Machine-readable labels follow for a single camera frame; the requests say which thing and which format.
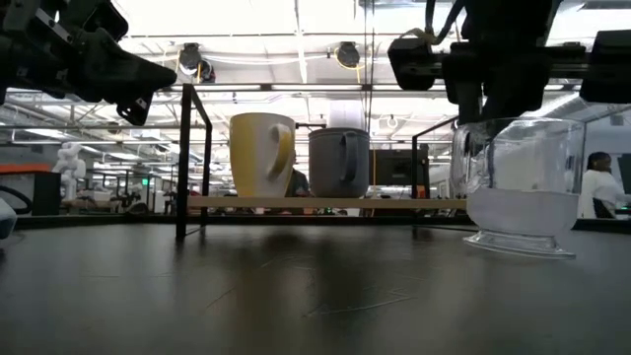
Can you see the person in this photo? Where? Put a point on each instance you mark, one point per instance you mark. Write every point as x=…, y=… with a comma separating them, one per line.
x=299, y=187
x=599, y=190

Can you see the black cabinet with orange top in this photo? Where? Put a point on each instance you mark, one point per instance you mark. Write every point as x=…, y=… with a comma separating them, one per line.
x=47, y=194

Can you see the white robot figure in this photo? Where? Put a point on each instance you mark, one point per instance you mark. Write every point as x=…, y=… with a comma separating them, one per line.
x=69, y=167

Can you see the black aluminium rig frame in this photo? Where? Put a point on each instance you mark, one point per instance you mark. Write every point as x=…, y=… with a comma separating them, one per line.
x=98, y=222

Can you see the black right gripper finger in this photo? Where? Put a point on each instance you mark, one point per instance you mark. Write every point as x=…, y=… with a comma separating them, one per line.
x=515, y=98
x=470, y=101

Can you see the grey mug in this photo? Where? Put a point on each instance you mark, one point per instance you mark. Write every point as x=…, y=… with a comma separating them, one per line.
x=330, y=167

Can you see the light blue cloth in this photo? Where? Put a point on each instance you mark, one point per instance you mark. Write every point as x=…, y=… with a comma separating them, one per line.
x=6, y=219

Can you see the dark wall monitor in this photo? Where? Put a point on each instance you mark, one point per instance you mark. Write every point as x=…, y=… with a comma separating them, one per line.
x=625, y=175

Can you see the clear glass mug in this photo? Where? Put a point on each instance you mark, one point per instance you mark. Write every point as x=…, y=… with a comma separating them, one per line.
x=522, y=212

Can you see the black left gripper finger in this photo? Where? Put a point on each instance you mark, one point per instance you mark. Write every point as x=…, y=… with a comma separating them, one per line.
x=138, y=90
x=118, y=61

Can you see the yellow ceramic mug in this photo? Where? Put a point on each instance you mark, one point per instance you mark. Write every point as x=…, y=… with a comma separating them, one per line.
x=256, y=158

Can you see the black computer case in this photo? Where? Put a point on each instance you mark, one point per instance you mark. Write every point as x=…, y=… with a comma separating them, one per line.
x=394, y=172

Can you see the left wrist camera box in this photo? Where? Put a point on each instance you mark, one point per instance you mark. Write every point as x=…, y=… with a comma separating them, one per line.
x=106, y=20

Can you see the wooden shelf with black frame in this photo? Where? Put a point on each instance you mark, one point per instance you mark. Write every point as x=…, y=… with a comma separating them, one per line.
x=325, y=202

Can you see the white cylinder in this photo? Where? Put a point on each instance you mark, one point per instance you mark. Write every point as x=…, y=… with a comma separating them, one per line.
x=346, y=116

